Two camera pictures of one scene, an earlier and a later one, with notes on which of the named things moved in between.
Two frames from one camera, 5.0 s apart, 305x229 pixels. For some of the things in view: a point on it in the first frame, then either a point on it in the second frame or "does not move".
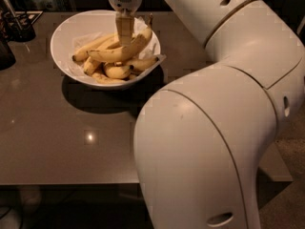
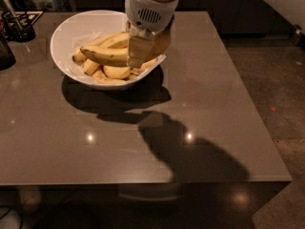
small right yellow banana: [141, 64] does not move
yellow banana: [111, 54] -> [91, 67]
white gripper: [125, 0] -> [149, 14]
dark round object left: [7, 57] does not move
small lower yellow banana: [118, 72] does not move
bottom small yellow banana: [99, 77] does not move
